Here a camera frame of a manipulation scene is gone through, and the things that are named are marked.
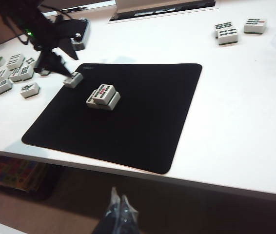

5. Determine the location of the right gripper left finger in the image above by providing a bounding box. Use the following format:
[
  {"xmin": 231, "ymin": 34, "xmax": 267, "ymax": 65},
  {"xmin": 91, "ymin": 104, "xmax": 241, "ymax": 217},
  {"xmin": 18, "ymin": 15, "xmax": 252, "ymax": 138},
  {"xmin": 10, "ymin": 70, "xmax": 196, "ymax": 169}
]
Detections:
[{"xmin": 91, "ymin": 186, "xmax": 122, "ymax": 234}]

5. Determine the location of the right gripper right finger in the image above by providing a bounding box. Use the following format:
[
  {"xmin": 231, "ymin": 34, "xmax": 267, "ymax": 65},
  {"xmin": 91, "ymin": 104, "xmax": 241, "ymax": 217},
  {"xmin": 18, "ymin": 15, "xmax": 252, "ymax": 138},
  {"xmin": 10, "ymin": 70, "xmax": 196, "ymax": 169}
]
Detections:
[{"xmin": 120, "ymin": 194, "xmax": 141, "ymax": 234}]

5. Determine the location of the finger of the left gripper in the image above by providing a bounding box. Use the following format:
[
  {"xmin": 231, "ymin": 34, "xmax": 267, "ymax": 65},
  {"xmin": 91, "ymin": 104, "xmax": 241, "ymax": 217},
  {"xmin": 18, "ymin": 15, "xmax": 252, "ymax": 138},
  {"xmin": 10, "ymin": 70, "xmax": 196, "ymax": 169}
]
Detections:
[
  {"xmin": 34, "ymin": 50, "xmax": 72, "ymax": 77},
  {"xmin": 52, "ymin": 36, "xmax": 79, "ymax": 61}
]

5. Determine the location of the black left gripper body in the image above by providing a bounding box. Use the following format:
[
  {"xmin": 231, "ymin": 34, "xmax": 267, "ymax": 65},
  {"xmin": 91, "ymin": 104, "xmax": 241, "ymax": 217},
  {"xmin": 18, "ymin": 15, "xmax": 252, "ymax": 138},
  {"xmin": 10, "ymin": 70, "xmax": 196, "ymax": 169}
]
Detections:
[{"xmin": 27, "ymin": 21, "xmax": 63, "ymax": 53}]

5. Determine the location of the grey black box device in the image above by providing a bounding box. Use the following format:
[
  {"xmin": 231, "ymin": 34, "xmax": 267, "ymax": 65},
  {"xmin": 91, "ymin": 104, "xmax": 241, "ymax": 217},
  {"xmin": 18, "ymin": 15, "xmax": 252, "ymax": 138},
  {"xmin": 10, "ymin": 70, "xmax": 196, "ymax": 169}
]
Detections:
[{"xmin": 55, "ymin": 18, "xmax": 91, "ymax": 51}]

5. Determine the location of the black fabric mat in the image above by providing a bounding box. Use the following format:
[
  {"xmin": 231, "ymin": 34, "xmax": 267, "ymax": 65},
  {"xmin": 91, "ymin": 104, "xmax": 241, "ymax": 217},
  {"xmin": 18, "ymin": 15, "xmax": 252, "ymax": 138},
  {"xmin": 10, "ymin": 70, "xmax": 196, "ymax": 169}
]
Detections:
[{"xmin": 21, "ymin": 62, "xmax": 203, "ymax": 175}]

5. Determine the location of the colourful printed box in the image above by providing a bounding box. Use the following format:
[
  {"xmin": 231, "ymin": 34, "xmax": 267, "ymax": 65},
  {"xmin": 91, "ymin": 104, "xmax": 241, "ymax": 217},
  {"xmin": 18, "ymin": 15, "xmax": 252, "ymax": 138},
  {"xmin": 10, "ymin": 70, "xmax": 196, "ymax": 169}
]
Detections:
[{"xmin": 0, "ymin": 156, "xmax": 46, "ymax": 194}]

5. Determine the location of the thin black cable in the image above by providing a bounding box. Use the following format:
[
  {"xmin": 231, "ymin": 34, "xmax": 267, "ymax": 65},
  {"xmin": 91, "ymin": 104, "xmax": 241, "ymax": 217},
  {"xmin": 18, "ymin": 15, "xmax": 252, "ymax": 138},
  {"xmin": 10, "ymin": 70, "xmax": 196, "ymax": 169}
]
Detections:
[
  {"xmin": 5, "ymin": 9, "xmax": 30, "ymax": 46},
  {"xmin": 42, "ymin": 3, "xmax": 72, "ymax": 19}
]

